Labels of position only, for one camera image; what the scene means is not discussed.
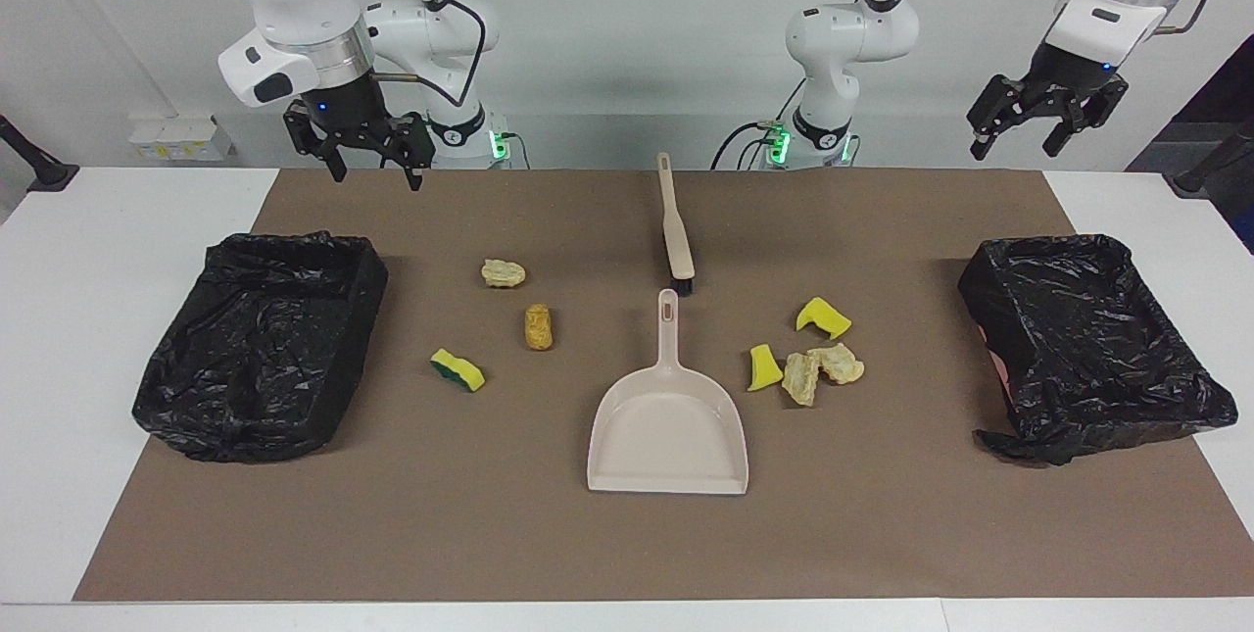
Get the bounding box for yellow green sponge piece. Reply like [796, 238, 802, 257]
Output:
[429, 348, 486, 394]

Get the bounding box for brown table mat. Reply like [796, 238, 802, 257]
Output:
[73, 169, 1254, 602]

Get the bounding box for tan toy pastry piece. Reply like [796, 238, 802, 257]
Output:
[782, 351, 819, 408]
[808, 342, 866, 386]

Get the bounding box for yellow sponge scrap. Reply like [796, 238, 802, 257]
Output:
[748, 344, 785, 392]
[796, 297, 852, 339]

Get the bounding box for black left base cable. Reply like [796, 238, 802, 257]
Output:
[710, 78, 812, 170]

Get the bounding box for black background panel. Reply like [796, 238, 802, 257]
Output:
[1127, 34, 1254, 256]

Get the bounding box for beige hand brush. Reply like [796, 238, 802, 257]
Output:
[656, 152, 697, 297]

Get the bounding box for white wall socket box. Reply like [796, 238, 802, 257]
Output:
[129, 116, 234, 162]

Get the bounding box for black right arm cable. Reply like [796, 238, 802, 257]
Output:
[348, 0, 488, 109]

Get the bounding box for beige plastic dustpan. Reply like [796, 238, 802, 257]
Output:
[586, 288, 750, 496]

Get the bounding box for black bag lined pink bin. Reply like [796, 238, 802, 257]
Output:
[958, 234, 1239, 466]

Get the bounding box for black stand foot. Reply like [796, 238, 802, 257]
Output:
[0, 115, 80, 193]
[1164, 118, 1254, 199]

